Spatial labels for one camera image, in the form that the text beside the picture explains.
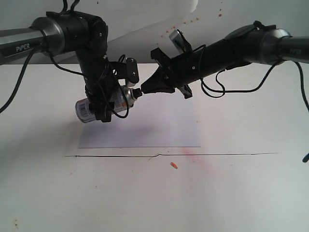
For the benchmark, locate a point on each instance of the white paper sheet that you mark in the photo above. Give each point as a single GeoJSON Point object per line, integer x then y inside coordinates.
{"type": "Point", "coordinates": [155, 120]}

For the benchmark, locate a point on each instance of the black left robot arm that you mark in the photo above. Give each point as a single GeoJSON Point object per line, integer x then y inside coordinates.
{"type": "Point", "coordinates": [56, 34]}

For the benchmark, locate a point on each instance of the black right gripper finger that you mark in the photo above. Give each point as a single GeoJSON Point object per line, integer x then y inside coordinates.
{"type": "Point", "coordinates": [156, 79]}
{"type": "Point", "coordinates": [154, 89]}

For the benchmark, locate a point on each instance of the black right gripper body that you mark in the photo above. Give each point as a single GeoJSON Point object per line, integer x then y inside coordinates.
{"type": "Point", "coordinates": [179, 71]}

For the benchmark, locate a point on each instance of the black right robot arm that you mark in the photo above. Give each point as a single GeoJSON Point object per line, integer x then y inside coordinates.
{"type": "Point", "coordinates": [254, 43]}

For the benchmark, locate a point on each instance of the silver spray can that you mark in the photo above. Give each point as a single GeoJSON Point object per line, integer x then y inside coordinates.
{"type": "Point", "coordinates": [119, 103]}

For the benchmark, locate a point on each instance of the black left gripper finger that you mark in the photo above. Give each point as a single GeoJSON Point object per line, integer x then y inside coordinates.
{"type": "Point", "coordinates": [132, 76]}
{"type": "Point", "coordinates": [98, 106]}

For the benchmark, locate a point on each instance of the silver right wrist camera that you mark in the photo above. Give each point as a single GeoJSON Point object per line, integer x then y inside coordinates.
{"type": "Point", "coordinates": [177, 40]}

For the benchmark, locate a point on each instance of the small orange crumb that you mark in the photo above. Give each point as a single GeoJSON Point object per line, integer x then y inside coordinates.
{"type": "Point", "coordinates": [174, 165]}

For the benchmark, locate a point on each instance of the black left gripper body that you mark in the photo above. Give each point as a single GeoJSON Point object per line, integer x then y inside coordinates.
{"type": "Point", "coordinates": [102, 77]}

